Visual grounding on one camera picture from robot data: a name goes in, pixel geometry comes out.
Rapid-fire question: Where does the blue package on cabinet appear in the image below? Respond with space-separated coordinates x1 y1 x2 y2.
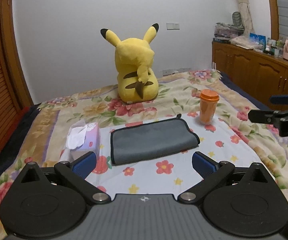
249 33 266 50

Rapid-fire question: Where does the orange lidded cup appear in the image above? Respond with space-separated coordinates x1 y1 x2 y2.
200 89 219 125

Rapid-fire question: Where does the white strawberry print cloth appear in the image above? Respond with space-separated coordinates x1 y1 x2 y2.
59 112 267 201

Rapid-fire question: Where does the pink tissue box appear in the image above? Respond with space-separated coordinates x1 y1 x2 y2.
65 119 100 161

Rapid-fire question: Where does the purple and grey towel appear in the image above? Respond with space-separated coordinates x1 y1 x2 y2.
110 114 200 165

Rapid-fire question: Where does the stack of folded fabrics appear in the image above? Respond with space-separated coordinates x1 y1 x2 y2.
214 22 245 40

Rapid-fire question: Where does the white wall switch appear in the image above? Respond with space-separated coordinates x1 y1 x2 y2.
166 23 180 30

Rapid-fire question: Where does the cream curtain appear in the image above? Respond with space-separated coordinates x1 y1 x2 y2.
237 0 254 36

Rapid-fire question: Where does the yellow Pikachu plush toy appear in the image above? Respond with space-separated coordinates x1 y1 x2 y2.
101 23 159 103

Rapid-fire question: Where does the wooden sideboard cabinet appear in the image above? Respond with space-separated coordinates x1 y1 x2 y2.
212 41 288 111

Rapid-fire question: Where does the floral bed quilt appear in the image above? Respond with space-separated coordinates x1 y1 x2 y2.
0 69 288 239

